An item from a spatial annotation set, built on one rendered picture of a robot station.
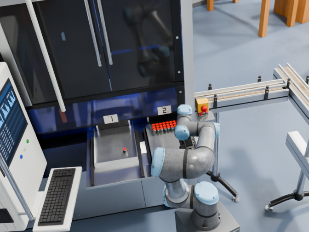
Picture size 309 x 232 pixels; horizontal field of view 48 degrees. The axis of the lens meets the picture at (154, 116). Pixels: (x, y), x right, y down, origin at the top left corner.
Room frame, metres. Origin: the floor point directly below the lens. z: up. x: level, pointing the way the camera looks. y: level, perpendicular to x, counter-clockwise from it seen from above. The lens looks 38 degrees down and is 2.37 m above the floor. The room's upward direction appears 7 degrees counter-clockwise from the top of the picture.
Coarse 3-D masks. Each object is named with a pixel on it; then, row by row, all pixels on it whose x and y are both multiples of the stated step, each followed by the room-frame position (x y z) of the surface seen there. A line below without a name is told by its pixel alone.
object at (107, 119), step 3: (105, 117) 1.72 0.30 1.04; (108, 117) 1.72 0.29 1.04; (114, 117) 1.72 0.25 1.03; (117, 117) 1.72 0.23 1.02; (105, 120) 1.72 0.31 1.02; (108, 120) 1.72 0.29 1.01; (111, 120) 1.72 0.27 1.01; (114, 120) 1.72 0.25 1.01; (117, 120) 1.72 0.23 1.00; (105, 123) 1.72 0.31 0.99
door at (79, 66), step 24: (48, 0) 1.72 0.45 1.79; (72, 0) 1.73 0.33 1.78; (24, 24) 1.71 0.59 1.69; (48, 24) 1.72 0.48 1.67; (72, 24) 1.72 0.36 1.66; (96, 24) 1.73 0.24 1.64; (24, 48) 1.70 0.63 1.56; (48, 48) 1.71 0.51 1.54; (72, 48) 1.72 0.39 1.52; (24, 72) 1.70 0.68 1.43; (48, 72) 1.71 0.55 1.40; (72, 72) 1.72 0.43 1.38; (96, 72) 1.73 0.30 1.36; (48, 96) 1.71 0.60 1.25; (72, 96) 1.72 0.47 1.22
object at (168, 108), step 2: (164, 106) 1.74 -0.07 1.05; (166, 106) 1.74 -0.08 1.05; (168, 106) 1.74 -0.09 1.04; (170, 106) 1.74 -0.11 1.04; (158, 108) 1.74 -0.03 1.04; (160, 108) 1.74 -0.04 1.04; (166, 108) 1.74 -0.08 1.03; (168, 108) 1.74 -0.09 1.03; (170, 108) 1.74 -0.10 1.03; (158, 110) 1.74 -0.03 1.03; (160, 110) 1.74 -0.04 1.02; (162, 110) 1.74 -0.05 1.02; (166, 110) 1.74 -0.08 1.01; (168, 110) 1.74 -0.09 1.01; (170, 110) 1.74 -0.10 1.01; (158, 112) 1.74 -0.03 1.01; (160, 112) 1.74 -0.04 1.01; (162, 112) 1.74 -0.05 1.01; (166, 112) 1.74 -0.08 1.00; (168, 112) 1.74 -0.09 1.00; (170, 112) 1.74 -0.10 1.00; (158, 114) 1.74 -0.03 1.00; (160, 114) 1.74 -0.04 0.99; (162, 114) 1.74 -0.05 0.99
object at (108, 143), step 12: (96, 132) 1.77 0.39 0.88; (108, 132) 1.76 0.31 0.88; (120, 132) 1.74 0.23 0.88; (132, 132) 1.73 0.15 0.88; (96, 144) 1.66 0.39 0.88; (108, 144) 1.64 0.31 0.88; (120, 144) 1.63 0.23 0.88; (132, 144) 1.62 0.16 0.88; (96, 156) 1.55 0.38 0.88; (108, 156) 1.53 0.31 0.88; (120, 156) 1.52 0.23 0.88; (132, 156) 1.51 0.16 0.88
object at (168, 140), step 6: (150, 132) 1.71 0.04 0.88; (174, 132) 1.68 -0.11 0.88; (150, 138) 1.65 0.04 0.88; (156, 138) 1.64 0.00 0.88; (162, 138) 1.64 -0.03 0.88; (168, 138) 1.63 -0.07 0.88; (174, 138) 1.62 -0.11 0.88; (150, 144) 1.60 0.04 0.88; (156, 144) 1.59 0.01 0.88; (162, 144) 1.58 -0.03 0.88; (168, 144) 1.58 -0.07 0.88; (174, 144) 1.57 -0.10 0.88; (150, 150) 1.51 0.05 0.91
